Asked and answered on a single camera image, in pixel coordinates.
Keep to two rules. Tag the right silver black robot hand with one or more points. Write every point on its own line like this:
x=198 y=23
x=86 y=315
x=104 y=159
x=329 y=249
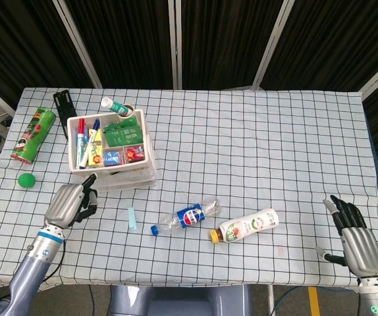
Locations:
x=363 y=250

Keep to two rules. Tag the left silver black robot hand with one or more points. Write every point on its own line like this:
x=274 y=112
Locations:
x=65 y=204

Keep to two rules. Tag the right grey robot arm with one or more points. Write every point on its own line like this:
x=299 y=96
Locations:
x=375 y=296

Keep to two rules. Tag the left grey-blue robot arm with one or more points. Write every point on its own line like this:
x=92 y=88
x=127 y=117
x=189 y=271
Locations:
x=31 y=266

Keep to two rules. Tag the white desk organizer box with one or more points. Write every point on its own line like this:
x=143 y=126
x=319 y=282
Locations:
x=71 y=148

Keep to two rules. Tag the green ball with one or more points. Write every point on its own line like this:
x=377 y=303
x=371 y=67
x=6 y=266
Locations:
x=26 y=180

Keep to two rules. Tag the yellow lion snack packet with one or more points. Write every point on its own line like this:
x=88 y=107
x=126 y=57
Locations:
x=96 y=158

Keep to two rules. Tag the blue snack packet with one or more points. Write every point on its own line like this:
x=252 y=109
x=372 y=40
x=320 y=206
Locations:
x=114 y=158

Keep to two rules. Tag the light blue eraser strip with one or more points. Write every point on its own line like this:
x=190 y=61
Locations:
x=132 y=219

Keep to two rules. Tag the blue cap whiteboard marker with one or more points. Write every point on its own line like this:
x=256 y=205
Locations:
x=91 y=138

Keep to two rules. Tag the red cap whiteboard marker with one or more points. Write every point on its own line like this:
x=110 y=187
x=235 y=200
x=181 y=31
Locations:
x=80 y=131

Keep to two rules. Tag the plain yellow snack packet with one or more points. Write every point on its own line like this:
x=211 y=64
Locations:
x=96 y=135

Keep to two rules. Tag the green chips can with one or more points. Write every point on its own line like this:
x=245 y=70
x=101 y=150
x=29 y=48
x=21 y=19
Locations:
x=32 y=135

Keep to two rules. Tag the red snack packet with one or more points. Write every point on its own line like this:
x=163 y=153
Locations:
x=134 y=154

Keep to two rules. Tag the green tea sachets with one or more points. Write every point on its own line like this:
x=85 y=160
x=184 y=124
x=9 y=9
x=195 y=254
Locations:
x=123 y=135

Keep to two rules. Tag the white green tube bottle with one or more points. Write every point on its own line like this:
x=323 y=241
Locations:
x=116 y=107

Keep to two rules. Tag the white-label tea drink bottle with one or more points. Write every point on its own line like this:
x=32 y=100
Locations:
x=245 y=225

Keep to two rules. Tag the empty Pepsi bottle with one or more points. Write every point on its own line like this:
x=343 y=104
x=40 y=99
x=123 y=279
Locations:
x=189 y=215

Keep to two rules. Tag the blue checkered tablecloth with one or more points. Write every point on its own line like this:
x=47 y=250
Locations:
x=274 y=148

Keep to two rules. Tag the grey robot torso base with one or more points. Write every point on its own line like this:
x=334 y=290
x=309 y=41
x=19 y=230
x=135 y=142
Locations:
x=179 y=301

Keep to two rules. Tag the dark folding screen divider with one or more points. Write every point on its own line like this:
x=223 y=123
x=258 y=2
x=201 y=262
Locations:
x=225 y=33

